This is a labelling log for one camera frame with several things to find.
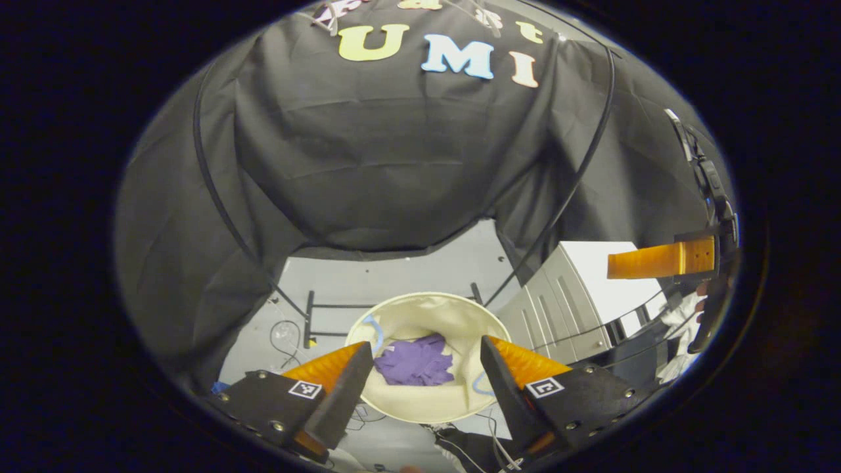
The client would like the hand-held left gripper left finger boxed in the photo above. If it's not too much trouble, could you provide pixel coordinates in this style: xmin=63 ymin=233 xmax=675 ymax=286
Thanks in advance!
xmin=209 ymin=340 xmax=375 ymax=464

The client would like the white cabinet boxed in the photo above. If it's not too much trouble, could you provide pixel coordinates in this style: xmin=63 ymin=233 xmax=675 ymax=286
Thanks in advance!
xmin=494 ymin=241 xmax=668 ymax=365

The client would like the white floor cable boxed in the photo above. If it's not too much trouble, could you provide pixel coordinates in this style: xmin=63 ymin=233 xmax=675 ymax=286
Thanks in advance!
xmin=268 ymin=299 xmax=309 ymax=369

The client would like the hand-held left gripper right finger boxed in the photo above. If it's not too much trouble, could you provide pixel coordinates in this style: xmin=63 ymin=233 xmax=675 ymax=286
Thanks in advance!
xmin=480 ymin=335 xmax=641 ymax=461

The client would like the cream round laundry hamper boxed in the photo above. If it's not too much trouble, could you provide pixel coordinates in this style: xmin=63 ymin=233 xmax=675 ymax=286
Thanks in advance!
xmin=345 ymin=292 xmax=513 ymax=424

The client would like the purple knit jacket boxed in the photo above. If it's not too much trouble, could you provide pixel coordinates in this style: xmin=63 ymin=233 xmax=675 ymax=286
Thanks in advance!
xmin=373 ymin=333 xmax=455 ymax=387

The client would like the person's white clothing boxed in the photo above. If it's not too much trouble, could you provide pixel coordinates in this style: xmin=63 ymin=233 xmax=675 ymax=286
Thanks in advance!
xmin=657 ymin=292 xmax=707 ymax=385

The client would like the black metal clothes rack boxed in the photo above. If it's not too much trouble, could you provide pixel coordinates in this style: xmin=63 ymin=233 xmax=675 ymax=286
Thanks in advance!
xmin=192 ymin=33 xmax=617 ymax=349

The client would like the black backdrop cloth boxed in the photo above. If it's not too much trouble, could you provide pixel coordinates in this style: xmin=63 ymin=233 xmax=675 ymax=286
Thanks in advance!
xmin=115 ymin=0 xmax=737 ymax=395

